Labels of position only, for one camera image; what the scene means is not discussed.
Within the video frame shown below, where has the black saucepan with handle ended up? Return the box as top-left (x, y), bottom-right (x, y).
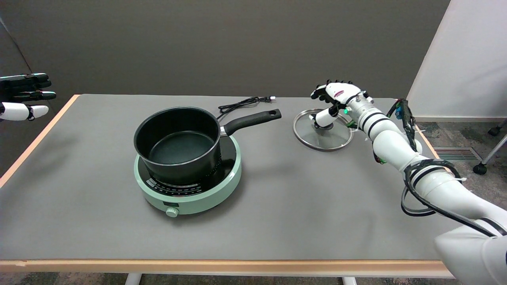
top-left (133, 106), bottom-right (282, 186)

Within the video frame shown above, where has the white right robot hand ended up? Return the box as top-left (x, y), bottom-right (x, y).
top-left (310, 80), bottom-right (373, 129)

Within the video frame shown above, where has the black power cord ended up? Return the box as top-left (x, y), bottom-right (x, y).
top-left (217, 96), bottom-right (276, 119)

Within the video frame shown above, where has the metal floor vent grille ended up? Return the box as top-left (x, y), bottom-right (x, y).
top-left (433, 147), bottom-right (482, 162)

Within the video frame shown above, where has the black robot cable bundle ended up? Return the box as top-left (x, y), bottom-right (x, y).
top-left (386, 99), bottom-right (507, 238)

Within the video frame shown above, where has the chair base with casters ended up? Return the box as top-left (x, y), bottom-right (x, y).
top-left (473, 121), bottom-right (507, 175)

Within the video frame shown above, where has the glass pot lid black knob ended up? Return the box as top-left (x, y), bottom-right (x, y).
top-left (293, 109), bottom-right (354, 152)

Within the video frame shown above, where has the green round induction cooker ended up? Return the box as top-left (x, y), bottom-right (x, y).
top-left (134, 135), bottom-right (242, 218)

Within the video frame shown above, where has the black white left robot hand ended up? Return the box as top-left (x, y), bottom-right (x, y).
top-left (0, 73), bottom-right (57, 122)

